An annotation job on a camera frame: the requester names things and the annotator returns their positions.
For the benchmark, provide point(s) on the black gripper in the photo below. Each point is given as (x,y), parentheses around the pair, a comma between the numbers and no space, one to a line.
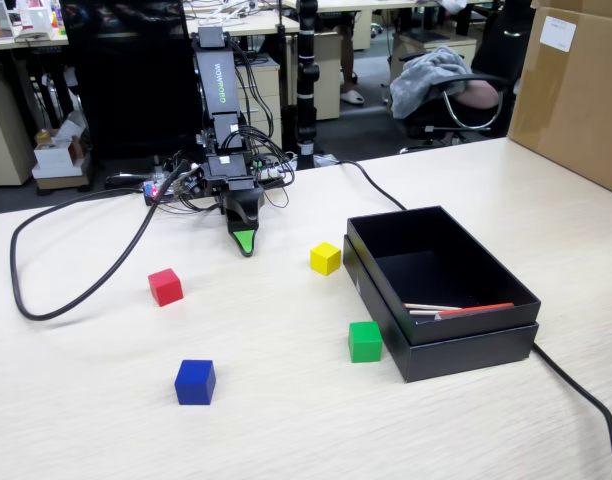
(226,172)

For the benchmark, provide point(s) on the yellow wooden cube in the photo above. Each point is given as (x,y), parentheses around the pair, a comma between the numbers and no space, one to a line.
(325,259)

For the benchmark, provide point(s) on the red wooden cube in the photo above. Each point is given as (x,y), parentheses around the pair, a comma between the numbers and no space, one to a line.
(165,287)

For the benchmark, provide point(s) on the blue wooden cube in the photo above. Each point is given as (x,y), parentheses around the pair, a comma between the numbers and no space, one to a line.
(195,382)

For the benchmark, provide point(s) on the green wooden cube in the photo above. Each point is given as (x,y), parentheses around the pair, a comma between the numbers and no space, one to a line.
(365,342)

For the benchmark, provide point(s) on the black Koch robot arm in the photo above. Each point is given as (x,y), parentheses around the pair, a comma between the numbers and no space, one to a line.
(216,75)

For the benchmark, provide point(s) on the black cardboard box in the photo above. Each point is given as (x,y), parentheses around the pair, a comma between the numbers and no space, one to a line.
(436,275)

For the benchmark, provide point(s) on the black open box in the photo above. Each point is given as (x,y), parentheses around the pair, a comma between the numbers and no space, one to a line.
(466,357)

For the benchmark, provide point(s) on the small white box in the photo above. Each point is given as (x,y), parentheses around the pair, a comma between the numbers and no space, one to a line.
(38,17)

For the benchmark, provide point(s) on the large brown cardboard box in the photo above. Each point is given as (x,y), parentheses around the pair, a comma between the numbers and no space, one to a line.
(576,110)

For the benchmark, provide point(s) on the white connector power board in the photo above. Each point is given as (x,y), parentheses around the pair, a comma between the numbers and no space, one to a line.
(273,172)

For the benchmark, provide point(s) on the robot controller board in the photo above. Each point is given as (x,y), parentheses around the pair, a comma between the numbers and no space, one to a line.
(153,192)

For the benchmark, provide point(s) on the thick black stand pole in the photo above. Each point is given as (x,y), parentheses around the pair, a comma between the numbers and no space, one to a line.
(307,75)

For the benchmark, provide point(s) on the thin black stand pole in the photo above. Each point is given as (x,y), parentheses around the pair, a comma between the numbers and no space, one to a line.
(282,60)

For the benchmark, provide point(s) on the black highback office chair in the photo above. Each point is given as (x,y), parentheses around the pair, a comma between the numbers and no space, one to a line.
(131,90)

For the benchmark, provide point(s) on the beige office desk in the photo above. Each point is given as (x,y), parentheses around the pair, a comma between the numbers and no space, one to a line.
(1,44)
(256,27)

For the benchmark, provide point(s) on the white cardboard boxes stack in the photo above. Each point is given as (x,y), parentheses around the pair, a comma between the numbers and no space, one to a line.
(53,155)

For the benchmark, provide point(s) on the grey blanket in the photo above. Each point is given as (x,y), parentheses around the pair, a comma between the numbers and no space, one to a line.
(421,80)

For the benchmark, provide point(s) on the pink cushion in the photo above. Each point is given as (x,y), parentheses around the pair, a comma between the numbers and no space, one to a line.
(481,95)

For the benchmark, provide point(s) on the black chrome office chair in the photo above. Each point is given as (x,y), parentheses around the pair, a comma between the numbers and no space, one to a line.
(496,50)

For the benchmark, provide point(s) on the white shipping label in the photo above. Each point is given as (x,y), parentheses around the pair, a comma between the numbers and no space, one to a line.
(558,32)

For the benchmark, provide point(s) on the picture frame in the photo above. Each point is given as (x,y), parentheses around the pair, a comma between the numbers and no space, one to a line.
(0,22)

